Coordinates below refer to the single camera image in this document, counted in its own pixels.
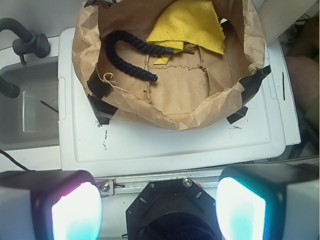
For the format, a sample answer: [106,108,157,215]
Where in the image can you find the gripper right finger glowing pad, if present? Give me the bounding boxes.
[215,163,320,240]

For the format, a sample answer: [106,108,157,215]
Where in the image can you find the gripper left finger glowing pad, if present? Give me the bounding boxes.
[0,170,102,240]

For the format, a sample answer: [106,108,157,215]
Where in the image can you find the dark blue rope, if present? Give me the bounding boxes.
[104,30,175,83]

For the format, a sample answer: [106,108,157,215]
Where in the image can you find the grey sink basin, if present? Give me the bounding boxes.
[0,57,59,151]

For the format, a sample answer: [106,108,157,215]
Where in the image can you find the brown paper bag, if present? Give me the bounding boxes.
[72,0,271,131]

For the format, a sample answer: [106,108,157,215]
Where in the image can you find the black faucet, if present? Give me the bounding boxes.
[0,17,51,98]

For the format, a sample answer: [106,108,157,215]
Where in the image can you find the yellow cloth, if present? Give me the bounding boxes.
[146,0,225,55]

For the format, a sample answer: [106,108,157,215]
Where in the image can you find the aluminium rail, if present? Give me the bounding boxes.
[95,168,222,198]

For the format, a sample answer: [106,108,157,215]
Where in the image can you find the black octagonal mount plate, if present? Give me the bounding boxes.
[125,180,222,240]

